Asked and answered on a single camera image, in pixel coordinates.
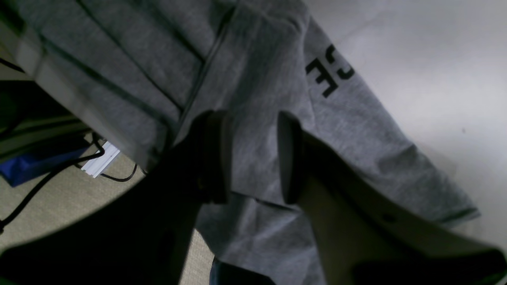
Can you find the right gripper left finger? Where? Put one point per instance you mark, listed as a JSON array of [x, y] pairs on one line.
[[142, 237]]

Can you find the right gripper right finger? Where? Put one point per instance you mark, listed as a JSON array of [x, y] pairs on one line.
[[362, 237]]

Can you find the grey T-shirt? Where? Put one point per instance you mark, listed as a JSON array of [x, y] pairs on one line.
[[149, 67]]

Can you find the blue box under table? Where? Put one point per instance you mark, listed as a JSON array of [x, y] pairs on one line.
[[26, 167]]

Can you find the white aluminium rail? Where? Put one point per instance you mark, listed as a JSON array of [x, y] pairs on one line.
[[97, 166]]

